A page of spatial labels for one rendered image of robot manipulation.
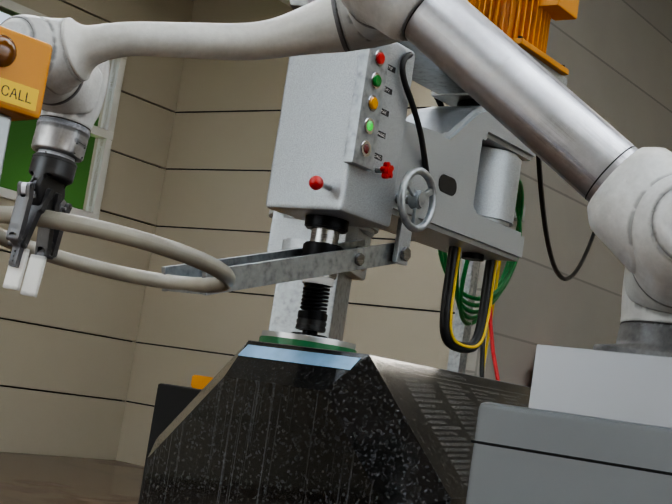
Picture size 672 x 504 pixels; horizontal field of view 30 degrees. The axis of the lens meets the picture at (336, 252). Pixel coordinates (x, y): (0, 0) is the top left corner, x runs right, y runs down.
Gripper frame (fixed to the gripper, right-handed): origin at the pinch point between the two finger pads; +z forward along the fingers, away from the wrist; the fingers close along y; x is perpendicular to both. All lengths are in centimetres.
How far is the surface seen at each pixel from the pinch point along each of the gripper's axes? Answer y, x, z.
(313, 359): 68, -26, -1
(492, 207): 138, -38, -56
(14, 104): -75, -47, -7
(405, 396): 68, -47, 2
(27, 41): -75, -46, -13
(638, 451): -1, -102, 9
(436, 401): 78, -51, 1
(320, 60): 72, -11, -68
